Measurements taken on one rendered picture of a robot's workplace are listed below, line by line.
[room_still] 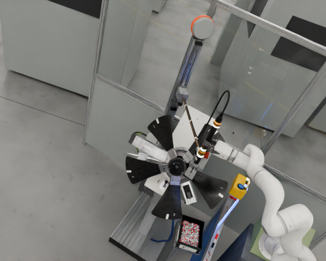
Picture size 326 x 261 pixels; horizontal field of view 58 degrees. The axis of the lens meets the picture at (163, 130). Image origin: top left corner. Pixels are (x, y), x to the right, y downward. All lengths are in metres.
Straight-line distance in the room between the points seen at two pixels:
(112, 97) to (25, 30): 1.64
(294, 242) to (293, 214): 0.17
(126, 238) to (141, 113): 1.17
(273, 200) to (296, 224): 0.14
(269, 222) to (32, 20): 3.42
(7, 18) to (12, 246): 2.62
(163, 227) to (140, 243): 0.29
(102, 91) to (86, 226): 1.29
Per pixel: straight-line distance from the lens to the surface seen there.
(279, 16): 4.17
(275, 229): 1.45
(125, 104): 2.89
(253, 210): 3.06
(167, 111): 2.48
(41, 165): 3.37
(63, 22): 3.82
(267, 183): 1.45
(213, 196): 1.98
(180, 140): 2.21
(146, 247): 2.90
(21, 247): 2.89
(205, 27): 2.13
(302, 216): 1.48
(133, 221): 2.99
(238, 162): 1.76
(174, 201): 2.03
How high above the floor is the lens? 2.60
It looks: 40 degrees down
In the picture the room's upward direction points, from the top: 21 degrees clockwise
